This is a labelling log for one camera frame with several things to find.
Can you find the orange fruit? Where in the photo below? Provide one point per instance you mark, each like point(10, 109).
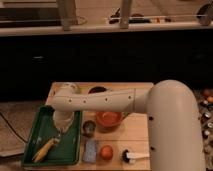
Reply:
point(106, 152)

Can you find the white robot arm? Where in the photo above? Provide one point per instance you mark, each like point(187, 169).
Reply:
point(175, 136)

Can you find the silver metal fork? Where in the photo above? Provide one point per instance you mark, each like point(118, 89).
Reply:
point(58, 138)

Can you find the white handled dish brush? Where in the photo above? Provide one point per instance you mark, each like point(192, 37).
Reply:
point(131, 157)

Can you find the wooden table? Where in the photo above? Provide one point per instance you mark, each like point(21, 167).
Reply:
point(67, 155)

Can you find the small metal cup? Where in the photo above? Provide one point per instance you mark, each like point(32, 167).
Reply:
point(89, 128)

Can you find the blue grey sponge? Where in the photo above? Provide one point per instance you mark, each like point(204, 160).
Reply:
point(90, 151)

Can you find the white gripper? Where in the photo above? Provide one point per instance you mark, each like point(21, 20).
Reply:
point(63, 121)

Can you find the orange bowl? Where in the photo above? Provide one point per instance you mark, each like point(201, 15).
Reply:
point(109, 119)

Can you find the dark brown bowl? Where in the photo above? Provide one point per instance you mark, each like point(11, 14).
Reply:
point(97, 89)

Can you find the yellow corn cob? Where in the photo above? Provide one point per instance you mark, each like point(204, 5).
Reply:
point(42, 152)

